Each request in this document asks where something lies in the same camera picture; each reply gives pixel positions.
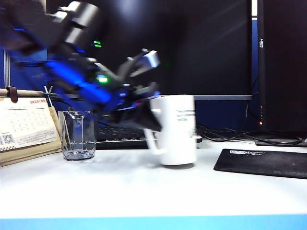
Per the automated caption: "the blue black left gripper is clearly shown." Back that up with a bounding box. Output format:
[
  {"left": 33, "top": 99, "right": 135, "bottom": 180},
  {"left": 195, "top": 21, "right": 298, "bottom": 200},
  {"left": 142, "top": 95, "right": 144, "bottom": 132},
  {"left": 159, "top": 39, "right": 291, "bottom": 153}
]
[{"left": 95, "top": 81, "right": 162, "bottom": 132}]

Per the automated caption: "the white ceramic mug with text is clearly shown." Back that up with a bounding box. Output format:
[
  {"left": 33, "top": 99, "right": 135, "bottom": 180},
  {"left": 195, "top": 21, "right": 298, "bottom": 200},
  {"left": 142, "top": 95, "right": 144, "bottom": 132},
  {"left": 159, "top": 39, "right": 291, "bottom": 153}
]
[{"left": 143, "top": 94, "right": 198, "bottom": 167}]

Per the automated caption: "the transparent faceted plastic cup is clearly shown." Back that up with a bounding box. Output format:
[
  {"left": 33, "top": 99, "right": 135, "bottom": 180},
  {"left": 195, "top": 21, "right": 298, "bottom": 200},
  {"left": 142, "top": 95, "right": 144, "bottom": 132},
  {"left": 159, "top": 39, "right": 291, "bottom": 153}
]
[{"left": 58, "top": 110, "right": 97, "bottom": 161}]

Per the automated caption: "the black keyboard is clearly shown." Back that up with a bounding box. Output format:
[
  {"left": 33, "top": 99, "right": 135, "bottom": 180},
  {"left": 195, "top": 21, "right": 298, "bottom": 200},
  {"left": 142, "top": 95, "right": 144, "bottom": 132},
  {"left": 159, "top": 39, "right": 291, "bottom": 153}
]
[{"left": 95, "top": 125, "right": 159, "bottom": 151}]

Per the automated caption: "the metal calendar stand leg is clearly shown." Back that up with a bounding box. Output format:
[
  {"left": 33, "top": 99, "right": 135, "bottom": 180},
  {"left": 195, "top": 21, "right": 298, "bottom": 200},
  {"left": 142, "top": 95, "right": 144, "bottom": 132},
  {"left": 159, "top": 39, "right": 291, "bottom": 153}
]
[{"left": 43, "top": 85, "right": 55, "bottom": 108}]

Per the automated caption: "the large black AOC monitor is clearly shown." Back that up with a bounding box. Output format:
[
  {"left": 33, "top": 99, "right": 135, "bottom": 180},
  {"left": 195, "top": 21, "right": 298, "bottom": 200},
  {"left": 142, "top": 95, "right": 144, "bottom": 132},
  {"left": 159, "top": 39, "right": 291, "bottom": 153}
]
[{"left": 47, "top": 0, "right": 254, "bottom": 101}]

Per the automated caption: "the beige desk calendar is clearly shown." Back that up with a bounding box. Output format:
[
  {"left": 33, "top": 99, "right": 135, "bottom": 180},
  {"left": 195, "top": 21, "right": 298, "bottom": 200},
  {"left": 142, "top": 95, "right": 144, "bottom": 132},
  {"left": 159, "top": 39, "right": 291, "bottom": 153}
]
[{"left": 0, "top": 97, "right": 63, "bottom": 168}]

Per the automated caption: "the wooden calendar rod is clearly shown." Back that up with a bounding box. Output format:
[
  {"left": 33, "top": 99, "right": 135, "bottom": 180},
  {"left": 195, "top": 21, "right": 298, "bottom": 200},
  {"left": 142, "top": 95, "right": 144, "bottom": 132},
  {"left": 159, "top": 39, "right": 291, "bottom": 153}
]
[{"left": 0, "top": 87, "right": 59, "bottom": 99}]

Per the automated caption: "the blue partition panel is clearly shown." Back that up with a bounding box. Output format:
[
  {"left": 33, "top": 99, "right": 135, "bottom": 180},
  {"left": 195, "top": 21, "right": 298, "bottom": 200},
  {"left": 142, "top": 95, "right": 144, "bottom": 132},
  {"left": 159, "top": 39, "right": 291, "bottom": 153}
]
[{"left": 0, "top": 47, "right": 50, "bottom": 90}]

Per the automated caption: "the black mouse pad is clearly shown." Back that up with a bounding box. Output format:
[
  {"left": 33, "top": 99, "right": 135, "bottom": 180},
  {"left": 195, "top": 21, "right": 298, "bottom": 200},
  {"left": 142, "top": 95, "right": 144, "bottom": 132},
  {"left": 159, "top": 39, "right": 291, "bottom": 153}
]
[{"left": 213, "top": 148, "right": 307, "bottom": 180}]

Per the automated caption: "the black monitor base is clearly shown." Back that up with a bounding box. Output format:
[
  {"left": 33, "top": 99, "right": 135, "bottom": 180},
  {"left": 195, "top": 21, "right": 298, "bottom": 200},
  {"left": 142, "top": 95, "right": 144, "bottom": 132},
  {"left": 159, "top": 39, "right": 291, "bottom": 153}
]
[{"left": 255, "top": 138, "right": 307, "bottom": 148}]

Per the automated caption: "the black HSD monitor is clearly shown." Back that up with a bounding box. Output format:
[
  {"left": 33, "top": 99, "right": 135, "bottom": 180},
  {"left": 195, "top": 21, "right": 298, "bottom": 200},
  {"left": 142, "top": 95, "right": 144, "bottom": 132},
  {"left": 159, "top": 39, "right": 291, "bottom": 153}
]
[{"left": 257, "top": 0, "right": 307, "bottom": 135}]

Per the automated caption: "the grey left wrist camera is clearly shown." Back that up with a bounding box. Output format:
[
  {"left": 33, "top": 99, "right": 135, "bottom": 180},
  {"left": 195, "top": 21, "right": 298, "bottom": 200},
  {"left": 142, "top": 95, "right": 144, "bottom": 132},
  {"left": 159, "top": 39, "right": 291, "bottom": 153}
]
[{"left": 117, "top": 48, "right": 161, "bottom": 78}]

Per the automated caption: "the black cable bundle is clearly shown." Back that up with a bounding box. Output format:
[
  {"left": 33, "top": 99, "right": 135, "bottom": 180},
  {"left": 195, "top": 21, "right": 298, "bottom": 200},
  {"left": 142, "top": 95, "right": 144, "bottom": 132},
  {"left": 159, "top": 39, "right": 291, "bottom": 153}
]
[{"left": 197, "top": 124, "right": 304, "bottom": 146}]

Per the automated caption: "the brown leather strap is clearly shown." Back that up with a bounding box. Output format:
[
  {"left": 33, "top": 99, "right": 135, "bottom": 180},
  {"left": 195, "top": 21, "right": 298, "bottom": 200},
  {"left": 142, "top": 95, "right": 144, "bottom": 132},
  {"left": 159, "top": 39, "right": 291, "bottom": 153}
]
[{"left": 6, "top": 86, "right": 19, "bottom": 104}]

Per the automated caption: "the aluminium partition post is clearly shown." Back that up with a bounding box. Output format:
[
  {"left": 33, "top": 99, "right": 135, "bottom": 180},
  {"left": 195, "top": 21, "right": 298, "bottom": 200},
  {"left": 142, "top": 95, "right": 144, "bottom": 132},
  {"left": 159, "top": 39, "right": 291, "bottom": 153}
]
[{"left": 4, "top": 50, "right": 12, "bottom": 89}]

